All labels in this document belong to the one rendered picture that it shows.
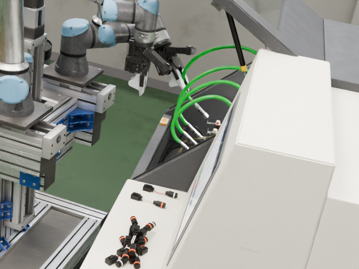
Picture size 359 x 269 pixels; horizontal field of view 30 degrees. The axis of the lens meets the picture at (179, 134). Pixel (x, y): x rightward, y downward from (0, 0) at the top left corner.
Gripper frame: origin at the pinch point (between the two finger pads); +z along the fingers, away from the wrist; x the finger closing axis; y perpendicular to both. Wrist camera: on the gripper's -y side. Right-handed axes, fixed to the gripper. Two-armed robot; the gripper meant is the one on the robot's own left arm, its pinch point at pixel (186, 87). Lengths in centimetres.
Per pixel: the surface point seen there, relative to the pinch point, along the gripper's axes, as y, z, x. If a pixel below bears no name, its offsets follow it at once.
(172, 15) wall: 105, -101, -249
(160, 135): 23.6, 11.4, -7.1
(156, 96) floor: 148, -48, -247
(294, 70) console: -56, 18, 45
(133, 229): 4, 42, 65
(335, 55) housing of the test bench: -59, 15, 4
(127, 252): 3, 47, 73
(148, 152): 22.6, 17.2, 8.6
